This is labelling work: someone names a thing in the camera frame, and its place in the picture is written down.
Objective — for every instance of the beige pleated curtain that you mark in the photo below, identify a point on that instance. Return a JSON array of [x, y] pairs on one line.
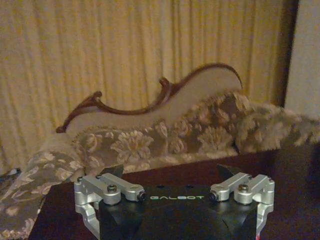
[[140, 60]]

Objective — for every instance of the carved wood frame chaise sofa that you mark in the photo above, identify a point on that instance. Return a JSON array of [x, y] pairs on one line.
[[160, 125]]

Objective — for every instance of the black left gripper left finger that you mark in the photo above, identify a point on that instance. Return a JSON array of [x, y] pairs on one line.
[[105, 186]]

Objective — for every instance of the floral patterned throw blanket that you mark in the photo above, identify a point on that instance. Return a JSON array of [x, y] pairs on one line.
[[120, 147]]

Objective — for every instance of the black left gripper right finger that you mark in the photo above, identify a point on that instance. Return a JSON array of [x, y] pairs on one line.
[[246, 186]]

